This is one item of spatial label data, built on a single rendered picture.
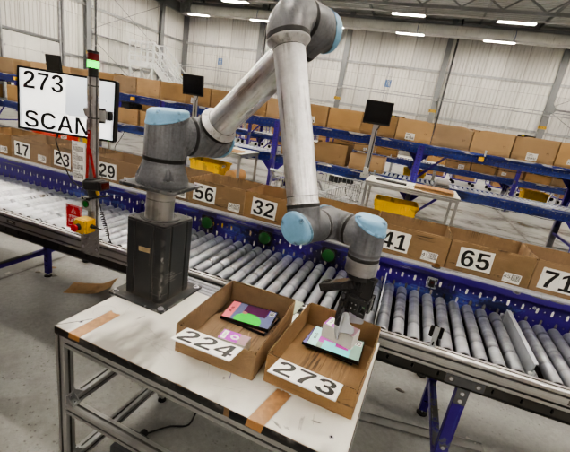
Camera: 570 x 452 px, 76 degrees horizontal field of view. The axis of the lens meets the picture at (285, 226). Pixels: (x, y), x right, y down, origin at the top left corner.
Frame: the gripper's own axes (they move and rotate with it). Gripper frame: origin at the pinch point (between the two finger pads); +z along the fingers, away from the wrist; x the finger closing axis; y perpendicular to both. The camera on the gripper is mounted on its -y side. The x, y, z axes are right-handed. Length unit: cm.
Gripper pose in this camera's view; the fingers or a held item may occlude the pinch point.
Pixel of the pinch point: (340, 330)
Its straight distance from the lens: 117.2
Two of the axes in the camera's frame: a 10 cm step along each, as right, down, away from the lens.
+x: 5.5, -1.7, 8.2
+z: -1.5, 9.4, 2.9
